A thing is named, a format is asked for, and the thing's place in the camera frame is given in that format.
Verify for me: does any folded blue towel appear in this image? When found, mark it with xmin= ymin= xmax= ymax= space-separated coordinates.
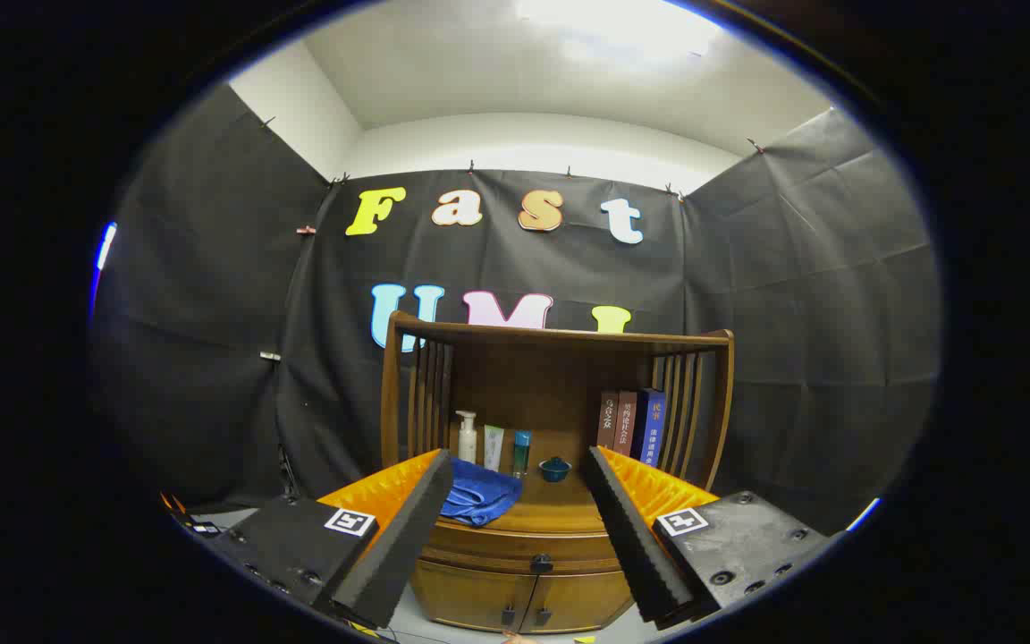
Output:
xmin=440 ymin=458 xmax=525 ymax=528

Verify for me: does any blue book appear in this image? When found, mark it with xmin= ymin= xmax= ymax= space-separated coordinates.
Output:
xmin=631 ymin=388 xmax=667 ymax=466

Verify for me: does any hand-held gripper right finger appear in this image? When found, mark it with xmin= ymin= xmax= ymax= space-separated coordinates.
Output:
xmin=579 ymin=445 xmax=831 ymax=627

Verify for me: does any reddish brown book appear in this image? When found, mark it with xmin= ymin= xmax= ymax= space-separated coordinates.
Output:
xmin=613 ymin=391 xmax=639 ymax=457

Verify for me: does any dark brown book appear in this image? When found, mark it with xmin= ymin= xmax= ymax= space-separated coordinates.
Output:
xmin=596 ymin=391 xmax=621 ymax=450

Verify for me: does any wooden cabinet with shelf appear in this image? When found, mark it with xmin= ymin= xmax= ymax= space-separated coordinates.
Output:
xmin=379 ymin=310 xmax=736 ymax=634

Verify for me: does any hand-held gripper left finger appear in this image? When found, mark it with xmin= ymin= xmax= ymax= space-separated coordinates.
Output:
xmin=211 ymin=449 xmax=455 ymax=630

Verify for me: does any wooden countertop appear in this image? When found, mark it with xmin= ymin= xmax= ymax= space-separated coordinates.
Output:
xmin=439 ymin=443 xmax=704 ymax=535

